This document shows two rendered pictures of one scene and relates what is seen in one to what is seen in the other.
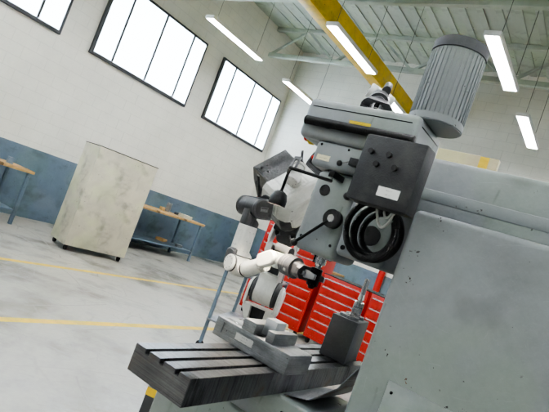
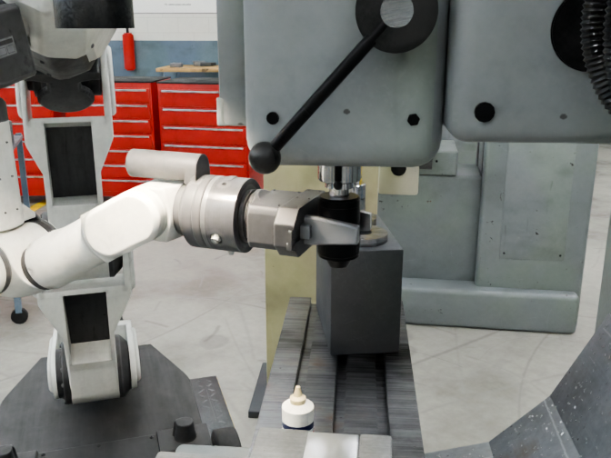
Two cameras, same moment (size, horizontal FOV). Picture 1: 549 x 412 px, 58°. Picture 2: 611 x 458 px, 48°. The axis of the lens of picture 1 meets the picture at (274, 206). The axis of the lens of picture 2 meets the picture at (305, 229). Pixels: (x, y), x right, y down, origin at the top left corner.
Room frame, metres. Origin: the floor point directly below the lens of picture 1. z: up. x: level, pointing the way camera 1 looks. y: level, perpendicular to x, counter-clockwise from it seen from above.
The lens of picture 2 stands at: (1.31, 0.17, 1.45)
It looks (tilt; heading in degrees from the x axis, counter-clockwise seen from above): 17 degrees down; 329
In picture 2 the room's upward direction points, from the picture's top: straight up
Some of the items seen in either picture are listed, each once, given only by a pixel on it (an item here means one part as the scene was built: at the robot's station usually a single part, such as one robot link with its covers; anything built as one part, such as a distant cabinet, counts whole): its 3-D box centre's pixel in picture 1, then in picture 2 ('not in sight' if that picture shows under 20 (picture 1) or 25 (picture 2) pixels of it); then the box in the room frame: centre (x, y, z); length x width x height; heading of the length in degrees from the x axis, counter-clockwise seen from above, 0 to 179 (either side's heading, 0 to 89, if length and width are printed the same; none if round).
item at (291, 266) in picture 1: (299, 270); (264, 219); (2.00, -0.18, 1.23); 0.13 x 0.12 x 0.10; 130
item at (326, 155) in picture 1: (363, 169); not in sight; (1.91, -0.27, 1.68); 0.34 x 0.24 x 0.10; 55
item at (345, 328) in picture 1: (345, 335); (355, 276); (2.28, -0.51, 1.00); 0.22 x 0.12 x 0.20; 155
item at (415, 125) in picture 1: (368, 136); not in sight; (1.92, -0.25, 1.81); 0.47 x 0.26 x 0.16; 55
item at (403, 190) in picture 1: (389, 175); not in sight; (1.48, -0.29, 1.62); 0.20 x 0.09 x 0.21; 55
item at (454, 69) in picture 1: (448, 87); not in sight; (1.79, -0.44, 2.05); 0.20 x 0.20 x 0.32
